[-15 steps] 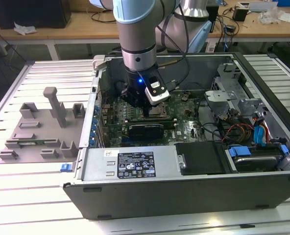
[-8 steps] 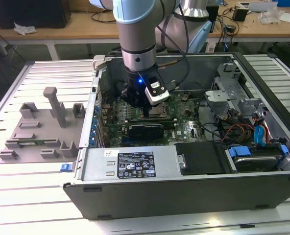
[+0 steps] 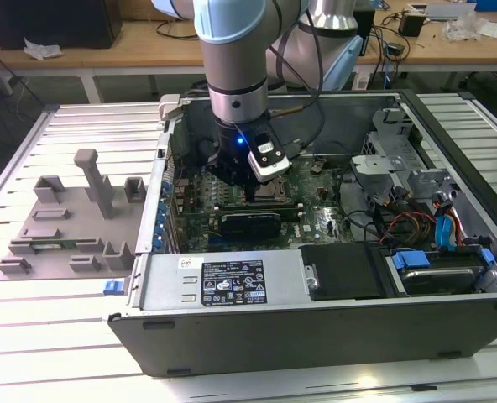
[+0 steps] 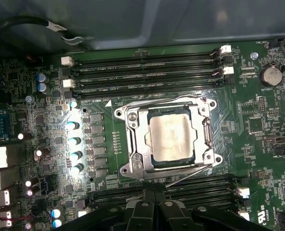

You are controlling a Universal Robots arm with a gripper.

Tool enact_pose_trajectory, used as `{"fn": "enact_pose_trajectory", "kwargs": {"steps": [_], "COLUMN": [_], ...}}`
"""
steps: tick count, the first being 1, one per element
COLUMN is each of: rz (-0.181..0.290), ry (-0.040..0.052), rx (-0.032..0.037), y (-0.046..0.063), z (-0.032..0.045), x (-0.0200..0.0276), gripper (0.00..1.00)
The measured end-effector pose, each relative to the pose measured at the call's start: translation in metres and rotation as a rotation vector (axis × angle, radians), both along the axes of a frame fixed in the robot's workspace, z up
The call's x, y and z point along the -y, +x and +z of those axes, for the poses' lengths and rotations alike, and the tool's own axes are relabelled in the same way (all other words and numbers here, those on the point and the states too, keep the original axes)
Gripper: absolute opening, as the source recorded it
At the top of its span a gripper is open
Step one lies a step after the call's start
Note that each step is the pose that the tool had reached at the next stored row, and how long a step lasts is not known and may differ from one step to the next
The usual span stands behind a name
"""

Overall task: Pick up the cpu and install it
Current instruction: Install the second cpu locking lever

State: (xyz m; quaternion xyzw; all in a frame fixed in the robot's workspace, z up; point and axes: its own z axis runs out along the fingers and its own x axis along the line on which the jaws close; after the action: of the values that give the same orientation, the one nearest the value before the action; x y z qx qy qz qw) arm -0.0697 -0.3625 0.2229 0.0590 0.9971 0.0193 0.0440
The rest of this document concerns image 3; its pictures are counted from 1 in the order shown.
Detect black graphics card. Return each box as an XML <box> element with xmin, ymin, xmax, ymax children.
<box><xmin>217</xmin><ymin>211</ymin><xmax>284</xmax><ymax>241</ymax></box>

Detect open black PC case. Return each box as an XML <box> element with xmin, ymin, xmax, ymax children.
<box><xmin>107</xmin><ymin>88</ymin><xmax>497</xmax><ymax>379</ymax></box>

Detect crumpled white plastic wrap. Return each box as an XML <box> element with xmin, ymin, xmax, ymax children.
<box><xmin>23</xmin><ymin>36</ymin><xmax>64</xmax><ymax>60</ymax></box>

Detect grey parts rack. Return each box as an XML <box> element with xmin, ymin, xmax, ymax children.
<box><xmin>0</xmin><ymin>148</ymin><xmax>149</xmax><ymax>281</ymax></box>

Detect clear plastic bags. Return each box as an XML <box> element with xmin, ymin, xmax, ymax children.
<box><xmin>444</xmin><ymin>11</ymin><xmax>484</xmax><ymax>42</ymax></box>

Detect black plastic drive cover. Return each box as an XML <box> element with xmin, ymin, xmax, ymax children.
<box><xmin>299</xmin><ymin>242</ymin><xmax>387</xmax><ymax>301</ymax></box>

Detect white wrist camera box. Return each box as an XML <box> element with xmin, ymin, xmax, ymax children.
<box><xmin>247</xmin><ymin>132</ymin><xmax>292</xmax><ymax>185</ymax></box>

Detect red yellow wire bundle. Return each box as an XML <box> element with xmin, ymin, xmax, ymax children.
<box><xmin>378</xmin><ymin>207</ymin><xmax>438</xmax><ymax>247</ymax></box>

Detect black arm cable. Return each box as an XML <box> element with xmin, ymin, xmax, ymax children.
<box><xmin>267</xmin><ymin>0</ymin><xmax>328</xmax><ymax>157</ymax></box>

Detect hard disk in blue carrier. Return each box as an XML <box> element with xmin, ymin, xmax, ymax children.
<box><xmin>389</xmin><ymin>246</ymin><xmax>496</xmax><ymax>297</ymax></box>

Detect silver metal drive cage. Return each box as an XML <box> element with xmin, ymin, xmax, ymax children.
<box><xmin>351</xmin><ymin>107</ymin><xmax>462</xmax><ymax>211</ymax></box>

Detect silver power supply unit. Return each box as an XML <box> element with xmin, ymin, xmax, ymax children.
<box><xmin>128</xmin><ymin>250</ymin><xmax>313</xmax><ymax>312</ymax></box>

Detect black power adapter box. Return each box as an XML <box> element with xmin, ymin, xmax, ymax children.
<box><xmin>398</xmin><ymin>11</ymin><xmax>425</xmax><ymax>38</ymax></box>

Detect black RAM slot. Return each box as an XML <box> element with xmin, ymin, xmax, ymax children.
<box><xmin>215</xmin><ymin>206</ymin><xmax>298</xmax><ymax>212</ymax></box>
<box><xmin>215</xmin><ymin>202</ymin><xmax>298</xmax><ymax>208</ymax></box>

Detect metal socket cover frame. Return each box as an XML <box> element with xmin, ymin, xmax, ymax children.
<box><xmin>254</xmin><ymin>179</ymin><xmax>296</xmax><ymax>207</ymax></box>

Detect black computer tower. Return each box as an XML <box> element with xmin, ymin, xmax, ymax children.
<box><xmin>0</xmin><ymin>0</ymin><xmax>123</xmax><ymax>51</ymax></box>

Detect wooden desk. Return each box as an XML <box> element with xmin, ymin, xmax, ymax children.
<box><xmin>0</xmin><ymin>0</ymin><xmax>497</xmax><ymax>104</ymax></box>

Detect CPU socket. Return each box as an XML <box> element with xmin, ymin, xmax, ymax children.
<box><xmin>242</xmin><ymin>178</ymin><xmax>296</xmax><ymax>207</ymax></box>

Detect green motherboard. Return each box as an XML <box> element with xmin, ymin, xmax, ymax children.
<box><xmin>164</xmin><ymin>153</ymin><xmax>358</xmax><ymax>255</ymax></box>

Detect blue data wire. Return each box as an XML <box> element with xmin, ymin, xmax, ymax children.
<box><xmin>434</xmin><ymin>191</ymin><xmax>458</xmax><ymax>252</ymax></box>

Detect copper coloured cable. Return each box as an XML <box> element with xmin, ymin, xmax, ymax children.
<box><xmin>268</xmin><ymin>102</ymin><xmax>308</xmax><ymax>120</ymax></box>

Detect red flat data wire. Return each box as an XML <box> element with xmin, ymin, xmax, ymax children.
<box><xmin>452</xmin><ymin>212</ymin><xmax>468</xmax><ymax>253</ymax></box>

